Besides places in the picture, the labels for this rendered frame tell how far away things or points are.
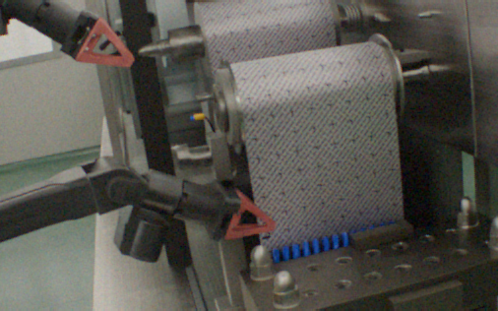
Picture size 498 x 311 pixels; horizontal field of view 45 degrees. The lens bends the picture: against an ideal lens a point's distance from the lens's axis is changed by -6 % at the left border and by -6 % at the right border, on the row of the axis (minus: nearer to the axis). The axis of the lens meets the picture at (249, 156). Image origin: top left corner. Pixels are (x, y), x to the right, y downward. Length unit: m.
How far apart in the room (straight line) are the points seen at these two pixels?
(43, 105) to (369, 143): 5.73
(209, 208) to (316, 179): 0.17
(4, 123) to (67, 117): 0.66
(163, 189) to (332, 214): 0.26
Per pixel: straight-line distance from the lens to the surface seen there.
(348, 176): 0.98
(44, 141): 6.63
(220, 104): 0.93
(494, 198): 1.28
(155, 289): 1.23
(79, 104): 6.53
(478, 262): 0.89
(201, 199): 0.91
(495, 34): 0.86
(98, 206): 0.87
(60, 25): 0.92
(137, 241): 0.91
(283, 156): 0.94
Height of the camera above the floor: 1.43
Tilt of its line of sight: 15 degrees down
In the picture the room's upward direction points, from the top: 9 degrees counter-clockwise
